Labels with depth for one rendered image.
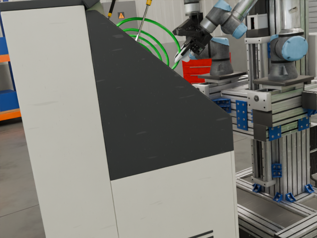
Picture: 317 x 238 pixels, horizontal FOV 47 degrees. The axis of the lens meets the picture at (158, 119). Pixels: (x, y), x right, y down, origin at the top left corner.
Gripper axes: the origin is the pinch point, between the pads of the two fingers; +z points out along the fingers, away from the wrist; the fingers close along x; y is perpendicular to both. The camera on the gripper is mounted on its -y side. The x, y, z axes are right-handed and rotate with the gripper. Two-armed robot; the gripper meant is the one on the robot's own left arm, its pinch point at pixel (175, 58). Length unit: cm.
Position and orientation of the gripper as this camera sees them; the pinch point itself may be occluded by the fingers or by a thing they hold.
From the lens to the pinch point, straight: 182.4
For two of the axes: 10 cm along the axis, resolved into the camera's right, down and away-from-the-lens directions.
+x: -0.8, -4.4, 9.0
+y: 7.8, 5.3, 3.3
